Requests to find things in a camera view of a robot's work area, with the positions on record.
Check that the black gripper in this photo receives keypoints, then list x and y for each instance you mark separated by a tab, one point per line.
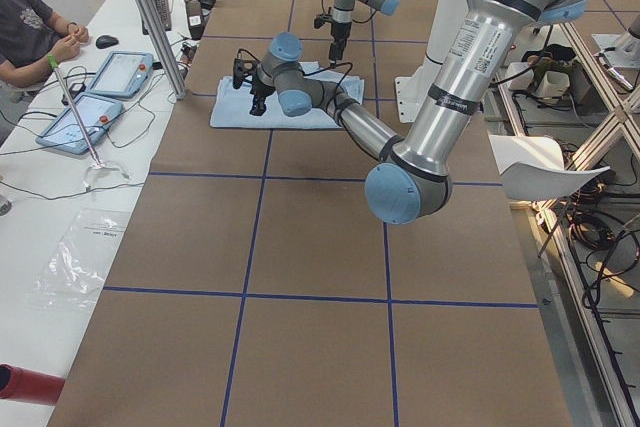
260	88
338	36

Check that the light blue button-up shirt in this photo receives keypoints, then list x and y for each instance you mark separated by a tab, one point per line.
232	107

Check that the upper blue teach pendant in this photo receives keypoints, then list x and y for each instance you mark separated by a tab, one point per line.
122	74

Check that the black keyboard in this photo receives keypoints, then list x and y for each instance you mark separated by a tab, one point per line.
163	9

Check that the black computer mouse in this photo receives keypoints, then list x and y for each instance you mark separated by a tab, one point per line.
106	41

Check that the metal rod with green tip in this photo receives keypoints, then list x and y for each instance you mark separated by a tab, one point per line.
62	82

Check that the person in dark shirt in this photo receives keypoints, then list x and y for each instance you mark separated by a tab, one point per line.
31	33

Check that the white plastic chair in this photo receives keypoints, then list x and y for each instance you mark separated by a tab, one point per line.
532	168

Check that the clear plastic bag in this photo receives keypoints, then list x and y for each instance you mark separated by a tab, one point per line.
75	275

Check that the red cylinder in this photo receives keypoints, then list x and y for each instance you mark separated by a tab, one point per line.
28	386

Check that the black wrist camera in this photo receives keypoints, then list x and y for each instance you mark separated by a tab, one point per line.
243	69
323	19

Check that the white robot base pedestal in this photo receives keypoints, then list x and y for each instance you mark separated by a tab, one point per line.
411	91

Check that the grey aluminium frame post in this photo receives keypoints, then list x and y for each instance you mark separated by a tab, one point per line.
162	46

